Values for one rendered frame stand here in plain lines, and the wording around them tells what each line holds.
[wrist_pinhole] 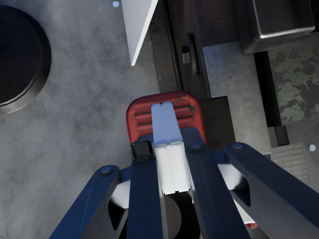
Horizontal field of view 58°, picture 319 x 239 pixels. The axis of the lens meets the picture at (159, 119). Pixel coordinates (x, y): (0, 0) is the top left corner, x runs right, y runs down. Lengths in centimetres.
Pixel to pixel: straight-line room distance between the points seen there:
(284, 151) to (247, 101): 54
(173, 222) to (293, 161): 43
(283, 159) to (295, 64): 53
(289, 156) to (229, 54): 57
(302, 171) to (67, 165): 74
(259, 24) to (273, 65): 7
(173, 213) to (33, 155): 51
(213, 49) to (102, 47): 73
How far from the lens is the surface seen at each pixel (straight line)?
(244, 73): 36
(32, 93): 108
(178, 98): 22
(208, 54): 36
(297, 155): 90
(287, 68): 38
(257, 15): 32
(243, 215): 38
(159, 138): 15
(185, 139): 16
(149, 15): 65
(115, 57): 104
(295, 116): 37
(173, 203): 101
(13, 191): 113
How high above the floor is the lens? 98
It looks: 86 degrees down
